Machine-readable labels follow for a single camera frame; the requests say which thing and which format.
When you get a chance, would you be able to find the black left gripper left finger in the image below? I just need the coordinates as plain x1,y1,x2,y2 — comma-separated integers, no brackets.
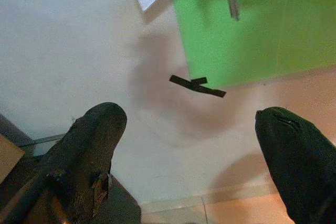
0,102,128,224

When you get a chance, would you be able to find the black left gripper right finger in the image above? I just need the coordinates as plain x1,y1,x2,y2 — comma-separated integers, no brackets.
255,106,336,224

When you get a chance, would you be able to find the brown wooden furniture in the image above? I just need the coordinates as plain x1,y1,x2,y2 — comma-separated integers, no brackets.
0,113,35,184

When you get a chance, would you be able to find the black tape cross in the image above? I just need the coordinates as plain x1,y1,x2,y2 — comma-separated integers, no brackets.
169,74,227,99

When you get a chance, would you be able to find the green paper sheet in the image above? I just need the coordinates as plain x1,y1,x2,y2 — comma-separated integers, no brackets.
170,0,336,90

